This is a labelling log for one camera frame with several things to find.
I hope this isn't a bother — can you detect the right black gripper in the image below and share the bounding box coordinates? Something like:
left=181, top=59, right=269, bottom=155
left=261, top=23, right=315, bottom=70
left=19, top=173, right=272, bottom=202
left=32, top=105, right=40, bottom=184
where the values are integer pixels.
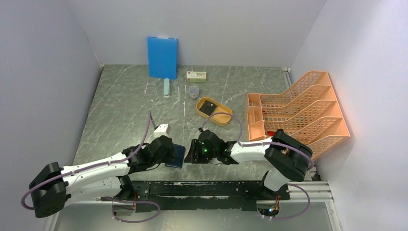
left=184, top=139, right=218, bottom=164

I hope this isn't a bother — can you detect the dark blue card holder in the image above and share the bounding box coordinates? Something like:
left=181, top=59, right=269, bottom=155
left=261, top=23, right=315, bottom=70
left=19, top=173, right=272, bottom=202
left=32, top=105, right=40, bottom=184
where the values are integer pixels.
left=165, top=144, right=186, bottom=168

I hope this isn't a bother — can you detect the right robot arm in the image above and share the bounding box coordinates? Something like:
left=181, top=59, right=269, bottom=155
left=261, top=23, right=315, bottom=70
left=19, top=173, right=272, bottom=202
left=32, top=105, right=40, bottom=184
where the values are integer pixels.
left=184, top=129, right=314, bottom=199

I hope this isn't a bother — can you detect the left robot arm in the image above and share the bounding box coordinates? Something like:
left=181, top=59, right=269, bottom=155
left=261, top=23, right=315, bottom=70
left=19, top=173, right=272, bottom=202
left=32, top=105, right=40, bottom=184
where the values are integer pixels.
left=22, top=136, right=176, bottom=218

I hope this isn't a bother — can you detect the black card in tray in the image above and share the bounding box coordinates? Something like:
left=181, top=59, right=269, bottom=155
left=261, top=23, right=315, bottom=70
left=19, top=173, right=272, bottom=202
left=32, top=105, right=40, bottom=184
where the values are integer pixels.
left=199, top=100, right=217, bottom=116

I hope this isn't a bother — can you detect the yellow oval tray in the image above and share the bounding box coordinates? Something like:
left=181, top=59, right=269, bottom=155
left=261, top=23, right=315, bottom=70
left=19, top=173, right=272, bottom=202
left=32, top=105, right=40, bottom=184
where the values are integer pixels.
left=196, top=97, right=233, bottom=127

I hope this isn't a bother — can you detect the small clear plastic cup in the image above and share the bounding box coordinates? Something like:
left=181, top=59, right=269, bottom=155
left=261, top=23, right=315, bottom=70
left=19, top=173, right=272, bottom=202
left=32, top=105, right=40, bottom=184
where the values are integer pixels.
left=188, top=86, right=199, bottom=100

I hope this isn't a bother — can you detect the light blue eraser stick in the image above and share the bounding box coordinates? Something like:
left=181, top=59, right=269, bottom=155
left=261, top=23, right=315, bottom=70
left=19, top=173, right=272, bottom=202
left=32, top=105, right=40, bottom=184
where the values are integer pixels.
left=163, top=78, right=170, bottom=98

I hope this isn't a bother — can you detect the small red white box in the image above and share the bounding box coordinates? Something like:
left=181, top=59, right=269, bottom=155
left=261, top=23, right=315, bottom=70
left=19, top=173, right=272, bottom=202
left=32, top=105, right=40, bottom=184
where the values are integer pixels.
left=186, top=71, right=207, bottom=82

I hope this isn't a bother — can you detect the blue board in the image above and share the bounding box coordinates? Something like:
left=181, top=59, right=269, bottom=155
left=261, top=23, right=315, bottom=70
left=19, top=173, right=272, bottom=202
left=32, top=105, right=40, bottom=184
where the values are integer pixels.
left=147, top=37, right=178, bottom=80

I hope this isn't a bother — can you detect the orange file organizer rack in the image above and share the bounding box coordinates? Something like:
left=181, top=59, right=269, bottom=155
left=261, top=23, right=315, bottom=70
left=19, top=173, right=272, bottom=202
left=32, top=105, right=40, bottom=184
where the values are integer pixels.
left=246, top=71, right=350, bottom=160

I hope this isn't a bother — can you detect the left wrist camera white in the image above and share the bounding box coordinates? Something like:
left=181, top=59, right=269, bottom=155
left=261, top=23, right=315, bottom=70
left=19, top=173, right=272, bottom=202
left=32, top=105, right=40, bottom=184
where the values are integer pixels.
left=153, top=124, right=171, bottom=138

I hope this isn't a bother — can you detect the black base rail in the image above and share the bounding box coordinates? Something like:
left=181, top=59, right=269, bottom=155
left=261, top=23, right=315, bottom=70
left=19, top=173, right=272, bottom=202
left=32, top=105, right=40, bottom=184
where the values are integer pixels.
left=112, top=177, right=290, bottom=212

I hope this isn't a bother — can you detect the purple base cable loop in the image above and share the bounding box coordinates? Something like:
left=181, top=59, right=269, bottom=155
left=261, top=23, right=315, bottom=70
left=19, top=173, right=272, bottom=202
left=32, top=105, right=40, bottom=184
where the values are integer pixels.
left=111, top=199, right=161, bottom=223

